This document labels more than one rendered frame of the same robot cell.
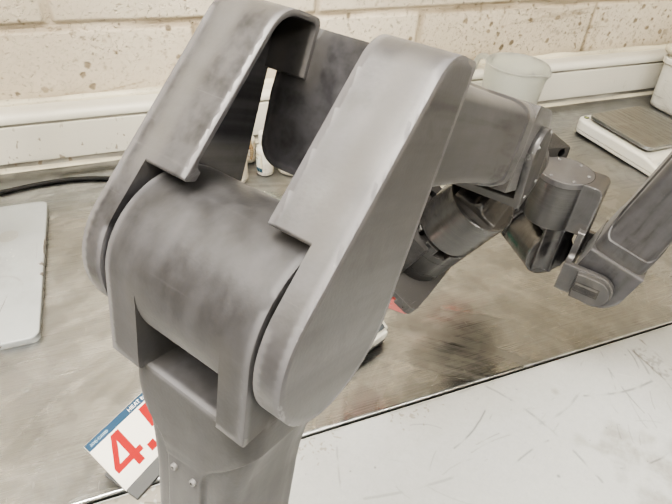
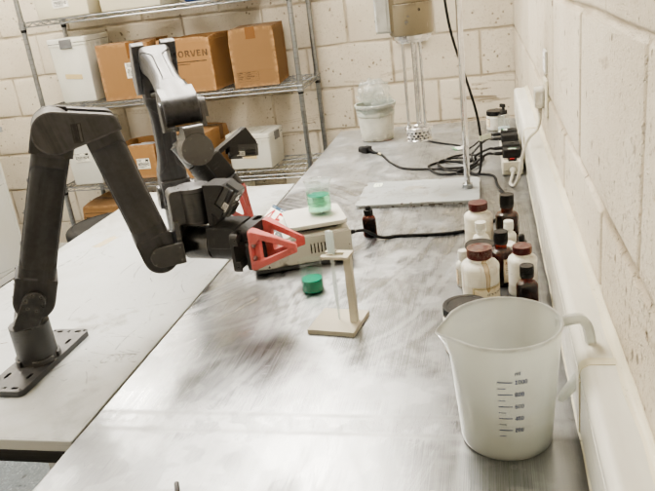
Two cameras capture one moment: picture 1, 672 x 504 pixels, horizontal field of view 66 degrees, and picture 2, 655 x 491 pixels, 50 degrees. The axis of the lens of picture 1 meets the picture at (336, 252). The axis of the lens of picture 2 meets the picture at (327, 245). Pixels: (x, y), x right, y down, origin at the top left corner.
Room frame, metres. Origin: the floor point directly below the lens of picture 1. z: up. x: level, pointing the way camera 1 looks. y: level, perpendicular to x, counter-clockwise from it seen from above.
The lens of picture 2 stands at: (1.34, -0.99, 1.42)
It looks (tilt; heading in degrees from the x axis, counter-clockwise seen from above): 20 degrees down; 128
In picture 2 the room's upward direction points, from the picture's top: 7 degrees counter-clockwise
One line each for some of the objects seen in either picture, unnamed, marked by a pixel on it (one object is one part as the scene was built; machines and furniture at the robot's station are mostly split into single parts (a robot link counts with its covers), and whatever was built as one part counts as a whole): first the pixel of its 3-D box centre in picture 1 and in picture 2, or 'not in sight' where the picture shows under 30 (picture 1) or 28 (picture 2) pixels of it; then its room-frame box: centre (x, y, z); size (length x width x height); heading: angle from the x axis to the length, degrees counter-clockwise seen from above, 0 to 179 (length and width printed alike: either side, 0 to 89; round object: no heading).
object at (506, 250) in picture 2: not in sight; (501, 257); (0.89, 0.06, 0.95); 0.04 x 0.04 x 0.10
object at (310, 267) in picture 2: not in sight; (311, 275); (0.59, -0.08, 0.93); 0.04 x 0.04 x 0.06
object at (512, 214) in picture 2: not in sight; (507, 220); (0.84, 0.22, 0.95); 0.04 x 0.04 x 0.11
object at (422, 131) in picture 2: not in sight; (415, 88); (0.50, 0.50, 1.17); 0.07 x 0.07 x 0.25
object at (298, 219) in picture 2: not in sight; (313, 216); (0.49, 0.07, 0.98); 0.12 x 0.12 x 0.01; 45
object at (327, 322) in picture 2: not in sight; (334, 288); (0.71, -0.18, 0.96); 0.08 x 0.08 x 0.13; 15
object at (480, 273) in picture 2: not in sight; (481, 279); (0.90, -0.04, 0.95); 0.06 x 0.06 x 0.11
